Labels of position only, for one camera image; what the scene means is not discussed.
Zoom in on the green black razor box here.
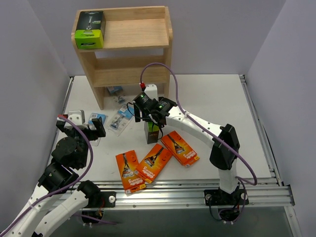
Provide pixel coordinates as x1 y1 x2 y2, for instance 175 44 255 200
144 121 160 144
74 11 106 49

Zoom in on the orange fusion box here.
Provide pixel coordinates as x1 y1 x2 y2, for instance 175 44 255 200
116 150 146 195
135 144 172 183
161 131 200 167

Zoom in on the second left white arm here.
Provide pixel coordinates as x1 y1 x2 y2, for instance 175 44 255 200
33 114 106 237

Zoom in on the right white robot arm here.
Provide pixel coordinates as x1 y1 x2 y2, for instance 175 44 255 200
133 92 240 194

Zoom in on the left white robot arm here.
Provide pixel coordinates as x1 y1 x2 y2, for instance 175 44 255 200
0 111 106 237

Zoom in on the blue razor blister under shelf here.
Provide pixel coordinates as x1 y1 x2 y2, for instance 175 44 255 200
107 86 127 105

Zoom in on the wooden two-tier shelf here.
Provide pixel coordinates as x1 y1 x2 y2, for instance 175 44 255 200
71 6 173 109

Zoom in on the blue razor blister left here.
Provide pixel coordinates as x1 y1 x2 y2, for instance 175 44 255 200
88 113 107 147

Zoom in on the blue razor blister middle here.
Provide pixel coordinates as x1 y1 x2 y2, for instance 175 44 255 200
107 104 134 136

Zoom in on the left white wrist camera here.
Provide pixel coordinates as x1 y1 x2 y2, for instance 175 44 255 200
60 110 87 129

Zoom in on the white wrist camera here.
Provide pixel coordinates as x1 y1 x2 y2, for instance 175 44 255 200
139 82 158 100
60 110 87 129

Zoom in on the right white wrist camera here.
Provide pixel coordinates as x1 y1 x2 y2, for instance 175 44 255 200
139 82 158 100

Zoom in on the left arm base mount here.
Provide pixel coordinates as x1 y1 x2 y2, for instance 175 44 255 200
76 180 116 208

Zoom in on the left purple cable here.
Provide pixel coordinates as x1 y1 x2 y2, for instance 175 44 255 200
0 116 94 235

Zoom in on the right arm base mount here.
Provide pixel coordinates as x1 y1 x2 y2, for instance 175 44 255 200
203 188 249 206

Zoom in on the aluminium frame rail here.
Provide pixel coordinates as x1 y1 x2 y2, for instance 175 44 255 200
95 178 295 210

